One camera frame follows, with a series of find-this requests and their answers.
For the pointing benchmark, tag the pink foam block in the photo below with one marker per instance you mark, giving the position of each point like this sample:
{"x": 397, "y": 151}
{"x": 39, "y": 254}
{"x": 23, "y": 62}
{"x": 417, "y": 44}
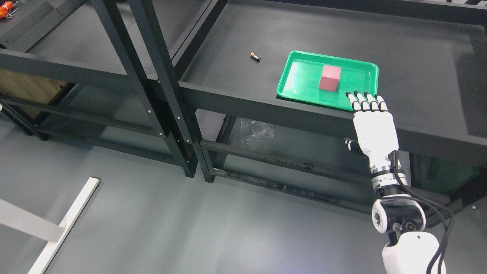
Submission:
{"x": 330, "y": 78}

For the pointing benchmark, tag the black metal right shelf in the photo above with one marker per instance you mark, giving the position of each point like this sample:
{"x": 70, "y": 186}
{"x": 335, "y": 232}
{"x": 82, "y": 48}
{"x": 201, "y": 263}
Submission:
{"x": 432, "y": 69}

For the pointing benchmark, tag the black metal shelf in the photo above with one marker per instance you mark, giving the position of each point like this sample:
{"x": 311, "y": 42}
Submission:
{"x": 432, "y": 69}
{"x": 100, "y": 72}

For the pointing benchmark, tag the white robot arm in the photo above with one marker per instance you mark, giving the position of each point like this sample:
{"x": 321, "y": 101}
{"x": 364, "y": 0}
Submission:
{"x": 398, "y": 213}

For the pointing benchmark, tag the white standing desk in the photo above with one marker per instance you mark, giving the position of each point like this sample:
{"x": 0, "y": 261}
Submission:
{"x": 21, "y": 220}

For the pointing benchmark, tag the black metal left shelf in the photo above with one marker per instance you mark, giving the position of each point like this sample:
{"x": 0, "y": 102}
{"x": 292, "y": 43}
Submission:
{"x": 100, "y": 72}

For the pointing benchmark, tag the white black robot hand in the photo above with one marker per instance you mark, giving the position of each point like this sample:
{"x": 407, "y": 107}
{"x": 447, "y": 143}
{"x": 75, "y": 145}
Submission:
{"x": 376, "y": 135}

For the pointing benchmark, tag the clear plastic bag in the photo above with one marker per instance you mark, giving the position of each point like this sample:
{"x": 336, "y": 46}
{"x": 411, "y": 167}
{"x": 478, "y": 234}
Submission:
{"x": 254, "y": 133}

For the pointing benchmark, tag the green plastic tray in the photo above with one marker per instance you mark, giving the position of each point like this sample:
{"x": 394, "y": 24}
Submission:
{"x": 301, "y": 76}

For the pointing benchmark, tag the small battery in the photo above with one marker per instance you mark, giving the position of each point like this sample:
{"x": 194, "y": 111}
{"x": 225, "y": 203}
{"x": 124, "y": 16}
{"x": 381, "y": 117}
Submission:
{"x": 254, "y": 57}

